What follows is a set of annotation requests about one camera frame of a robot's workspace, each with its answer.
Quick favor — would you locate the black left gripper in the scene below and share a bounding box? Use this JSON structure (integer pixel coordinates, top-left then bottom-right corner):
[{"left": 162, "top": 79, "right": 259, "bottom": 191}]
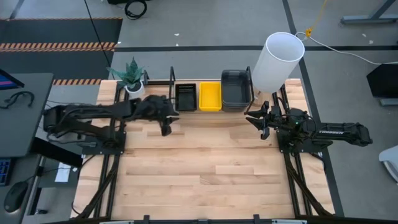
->
[{"left": 136, "top": 95, "right": 180, "bottom": 137}]

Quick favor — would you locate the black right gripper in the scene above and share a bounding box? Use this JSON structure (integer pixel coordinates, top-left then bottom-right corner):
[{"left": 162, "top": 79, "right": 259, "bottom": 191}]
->
[{"left": 244, "top": 101, "right": 284, "bottom": 141}]

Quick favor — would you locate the black plastic basket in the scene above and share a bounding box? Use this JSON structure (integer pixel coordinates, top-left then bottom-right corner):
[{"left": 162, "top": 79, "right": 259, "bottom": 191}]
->
[{"left": 174, "top": 82, "right": 198, "bottom": 113}]

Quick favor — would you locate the yellow plastic basket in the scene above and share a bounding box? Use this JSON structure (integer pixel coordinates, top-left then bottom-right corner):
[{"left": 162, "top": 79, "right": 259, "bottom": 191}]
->
[{"left": 198, "top": 82, "right": 223, "bottom": 112}]

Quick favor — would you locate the dark grey plastic bin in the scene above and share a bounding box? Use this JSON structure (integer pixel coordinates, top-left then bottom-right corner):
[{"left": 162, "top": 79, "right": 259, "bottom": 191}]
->
[{"left": 221, "top": 69, "right": 252, "bottom": 113}]

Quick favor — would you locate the snake plant in white pot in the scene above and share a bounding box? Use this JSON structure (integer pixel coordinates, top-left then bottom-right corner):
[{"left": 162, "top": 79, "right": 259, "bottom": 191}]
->
[{"left": 106, "top": 57, "right": 146, "bottom": 101}]

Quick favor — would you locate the white cylindrical bin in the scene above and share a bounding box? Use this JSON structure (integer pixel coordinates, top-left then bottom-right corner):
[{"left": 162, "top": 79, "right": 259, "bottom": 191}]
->
[{"left": 250, "top": 31, "right": 306, "bottom": 108}]

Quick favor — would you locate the white paper sheet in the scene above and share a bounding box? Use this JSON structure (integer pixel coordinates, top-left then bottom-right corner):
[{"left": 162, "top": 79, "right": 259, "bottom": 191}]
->
[{"left": 54, "top": 162, "right": 72, "bottom": 183}]

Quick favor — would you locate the black floor monitor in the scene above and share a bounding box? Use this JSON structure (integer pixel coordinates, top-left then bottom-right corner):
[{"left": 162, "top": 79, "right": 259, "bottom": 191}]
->
[{"left": 366, "top": 63, "right": 398, "bottom": 99}]

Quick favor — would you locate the grey stand foot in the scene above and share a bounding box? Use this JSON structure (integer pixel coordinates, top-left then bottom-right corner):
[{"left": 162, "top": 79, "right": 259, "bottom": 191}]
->
[{"left": 379, "top": 98, "right": 398, "bottom": 108}]

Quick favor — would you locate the black hazard striped floor mat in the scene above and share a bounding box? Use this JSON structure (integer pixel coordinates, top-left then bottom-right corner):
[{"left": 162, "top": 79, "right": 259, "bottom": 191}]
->
[{"left": 0, "top": 17, "right": 124, "bottom": 85}]

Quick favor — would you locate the grey side table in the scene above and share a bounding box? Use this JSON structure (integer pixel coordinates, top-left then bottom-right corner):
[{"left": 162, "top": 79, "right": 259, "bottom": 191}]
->
[{"left": 21, "top": 155, "right": 83, "bottom": 224}]

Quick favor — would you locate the dark grey desk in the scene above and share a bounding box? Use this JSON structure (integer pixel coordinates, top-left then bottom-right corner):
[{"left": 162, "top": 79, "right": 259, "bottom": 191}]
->
[{"left": 0, "top": 72, "right": 54, "bottom": 159}]

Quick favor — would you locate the grey desk leg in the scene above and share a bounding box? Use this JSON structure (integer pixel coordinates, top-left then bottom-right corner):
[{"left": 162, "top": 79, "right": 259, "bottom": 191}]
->
[{"left": 340, "top": 0, "right": 398, "bottom": 26}]

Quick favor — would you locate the black computer monitor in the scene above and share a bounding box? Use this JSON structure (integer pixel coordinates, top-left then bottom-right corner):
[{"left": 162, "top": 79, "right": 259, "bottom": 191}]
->
[{"left": 0, "top": 68, "right": 25, "bottom": 91}]

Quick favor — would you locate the black computer mouse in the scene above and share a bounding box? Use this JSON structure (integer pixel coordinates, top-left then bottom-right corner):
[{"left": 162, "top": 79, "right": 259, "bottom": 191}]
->
[{"left": 3, "top": 180, "right": 29, "bottom": 214}]

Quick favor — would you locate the black keyboard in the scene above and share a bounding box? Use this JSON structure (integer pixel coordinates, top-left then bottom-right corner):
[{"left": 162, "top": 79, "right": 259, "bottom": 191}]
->
[{"left": 0, "top": 157, "right": 14, "bottom": 187}]

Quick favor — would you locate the black aluminium rig frame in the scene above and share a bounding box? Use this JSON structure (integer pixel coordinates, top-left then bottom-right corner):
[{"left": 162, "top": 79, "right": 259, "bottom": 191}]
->
[{"left": 46, "top": 70, "right": 398, "bottom": 224}]

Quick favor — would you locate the yellow floor cable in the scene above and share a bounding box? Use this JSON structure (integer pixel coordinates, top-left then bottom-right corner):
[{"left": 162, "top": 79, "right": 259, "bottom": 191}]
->
[{"left": 305, "top": 0, "right": 329, "bottom": 39}]

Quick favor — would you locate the white floor cable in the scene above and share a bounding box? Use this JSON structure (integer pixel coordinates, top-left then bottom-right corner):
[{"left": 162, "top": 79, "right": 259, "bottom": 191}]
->
[{"left": 294, "top": 30, "right": 398, "bottom": 66}]

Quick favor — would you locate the thin black floor cable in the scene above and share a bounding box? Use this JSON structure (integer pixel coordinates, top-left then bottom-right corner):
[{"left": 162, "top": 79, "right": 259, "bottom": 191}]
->
[{"left": 83, "top": 0, "right": 115, "bottom": 79}]

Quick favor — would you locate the coiled black cable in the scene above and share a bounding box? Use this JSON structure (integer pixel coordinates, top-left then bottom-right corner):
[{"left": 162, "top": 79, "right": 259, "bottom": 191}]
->
[{"left": 124, "top": 0, "right": 148, "bottom": 21}]

